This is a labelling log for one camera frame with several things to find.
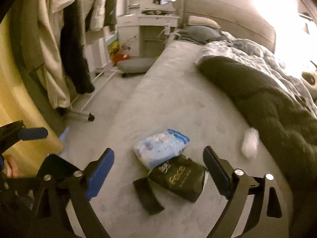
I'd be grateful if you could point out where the small bubble wrap roll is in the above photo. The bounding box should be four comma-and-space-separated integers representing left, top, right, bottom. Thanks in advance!
241, 127, 260, 159

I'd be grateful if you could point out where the black curved plastic piece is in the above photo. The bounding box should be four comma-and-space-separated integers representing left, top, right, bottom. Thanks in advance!
133, 177, 164, 215

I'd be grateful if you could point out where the blue white wipes packet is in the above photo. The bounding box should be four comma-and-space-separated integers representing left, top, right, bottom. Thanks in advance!
134, 129, 190, 170

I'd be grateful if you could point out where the person's left hand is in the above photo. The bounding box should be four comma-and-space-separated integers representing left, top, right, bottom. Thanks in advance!
4, 154, 19, 178

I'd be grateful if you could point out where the yellow curtain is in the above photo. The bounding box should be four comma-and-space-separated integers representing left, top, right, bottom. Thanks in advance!
1, 13, 63, 176

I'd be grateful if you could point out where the grey bed with mattress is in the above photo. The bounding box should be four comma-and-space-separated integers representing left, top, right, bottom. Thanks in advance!
99, 0, 317, 238

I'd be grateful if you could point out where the dark grey fluffy blanket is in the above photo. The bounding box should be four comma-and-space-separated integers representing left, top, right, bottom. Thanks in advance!
197, 55, 317, 204

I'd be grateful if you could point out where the beige hanging coat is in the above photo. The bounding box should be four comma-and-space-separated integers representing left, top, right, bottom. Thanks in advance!
11, 0, 70, 109

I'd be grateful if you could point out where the black hanging garment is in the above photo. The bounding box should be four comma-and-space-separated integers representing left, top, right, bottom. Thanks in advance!
60, 0, 95, 95

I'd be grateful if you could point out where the grey padded stool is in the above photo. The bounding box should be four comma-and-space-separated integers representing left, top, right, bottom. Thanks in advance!
117, 58, 156, 78

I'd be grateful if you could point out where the yellow picture book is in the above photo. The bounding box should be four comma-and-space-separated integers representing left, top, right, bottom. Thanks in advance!
106, 34, 120, 66

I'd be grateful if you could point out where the blue patterned duvet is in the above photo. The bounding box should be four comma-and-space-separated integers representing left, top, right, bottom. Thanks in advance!
196, 31, 316, 117

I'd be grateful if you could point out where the white plush cat bed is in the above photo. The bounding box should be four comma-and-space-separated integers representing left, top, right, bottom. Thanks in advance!
301, 70, 316, 90

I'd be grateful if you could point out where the grey pillow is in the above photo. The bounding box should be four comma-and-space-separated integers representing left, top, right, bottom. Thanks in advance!
176, 25, 227, 45

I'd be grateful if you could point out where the dark green hanging vest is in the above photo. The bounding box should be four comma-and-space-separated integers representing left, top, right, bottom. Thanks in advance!
104, 0, 117, 32

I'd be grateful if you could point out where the white puffer jacket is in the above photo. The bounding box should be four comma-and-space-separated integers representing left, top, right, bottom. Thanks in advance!
84, 0, 109, 32

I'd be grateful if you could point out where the beige pillow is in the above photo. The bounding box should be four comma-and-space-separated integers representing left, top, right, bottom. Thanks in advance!
187, 15, 221, 29

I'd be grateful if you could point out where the white dressing table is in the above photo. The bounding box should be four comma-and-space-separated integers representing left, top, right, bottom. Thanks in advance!
117, 0, 180, 58

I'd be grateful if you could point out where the white charger with cable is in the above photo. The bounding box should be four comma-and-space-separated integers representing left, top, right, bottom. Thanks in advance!
158, 23, 171, 44

